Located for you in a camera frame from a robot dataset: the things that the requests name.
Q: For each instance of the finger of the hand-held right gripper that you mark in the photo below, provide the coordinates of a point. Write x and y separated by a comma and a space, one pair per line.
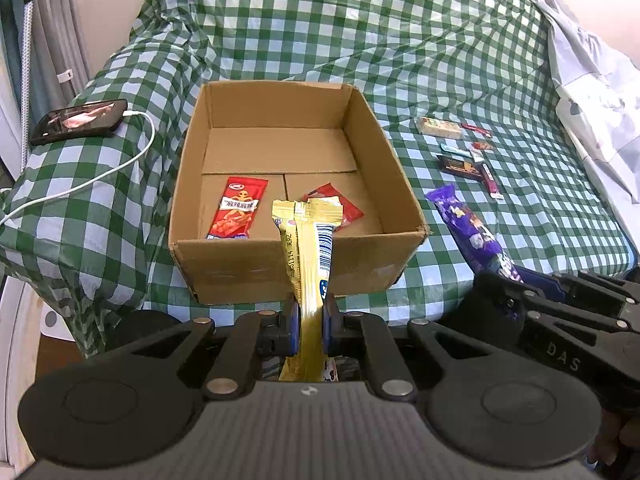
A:
560, 345
590, 287

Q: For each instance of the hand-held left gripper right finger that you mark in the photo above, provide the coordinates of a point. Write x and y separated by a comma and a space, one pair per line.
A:
327, 332

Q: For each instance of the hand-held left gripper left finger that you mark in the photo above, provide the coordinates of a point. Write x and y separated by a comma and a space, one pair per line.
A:
291, 332

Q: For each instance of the gold snack packet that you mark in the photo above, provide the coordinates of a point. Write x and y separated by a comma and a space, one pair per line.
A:
307, 260

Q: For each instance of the cardboard box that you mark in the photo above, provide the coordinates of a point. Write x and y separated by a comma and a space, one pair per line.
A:
235, 270

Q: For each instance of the purple snack packet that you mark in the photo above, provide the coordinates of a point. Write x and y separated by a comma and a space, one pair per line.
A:
465, 225

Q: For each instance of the dark brown snack packet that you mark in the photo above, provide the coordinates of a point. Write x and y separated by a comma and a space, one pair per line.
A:
459, 167

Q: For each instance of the small blue snack packet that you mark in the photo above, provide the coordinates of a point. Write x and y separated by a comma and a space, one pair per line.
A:
454, 149

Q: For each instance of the thin red snack packet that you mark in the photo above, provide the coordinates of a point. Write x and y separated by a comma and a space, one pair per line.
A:
476, 130

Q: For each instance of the person's right hand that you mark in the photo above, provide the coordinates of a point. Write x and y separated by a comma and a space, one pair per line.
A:
620, 445

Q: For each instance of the plain red snack packet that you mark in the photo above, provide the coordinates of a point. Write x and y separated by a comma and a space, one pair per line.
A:
346, 208

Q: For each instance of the red snack packet orange figure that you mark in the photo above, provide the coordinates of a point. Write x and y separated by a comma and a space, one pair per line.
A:
237, 210

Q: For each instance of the maroon stick packet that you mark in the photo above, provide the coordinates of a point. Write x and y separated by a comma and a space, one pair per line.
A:
491, 180

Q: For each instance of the small red brown packet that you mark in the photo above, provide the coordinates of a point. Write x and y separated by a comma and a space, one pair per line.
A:
482, 146

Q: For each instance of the beige snack bar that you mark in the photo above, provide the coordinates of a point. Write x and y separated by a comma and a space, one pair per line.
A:
439, 127

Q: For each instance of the green checkered cloth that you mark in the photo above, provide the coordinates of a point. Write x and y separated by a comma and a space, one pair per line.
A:
350, 35

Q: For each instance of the black smartphone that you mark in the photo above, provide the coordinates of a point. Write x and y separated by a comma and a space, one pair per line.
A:
77, 121

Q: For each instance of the grey curtain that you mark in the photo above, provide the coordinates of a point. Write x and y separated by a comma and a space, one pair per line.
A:
60, 25

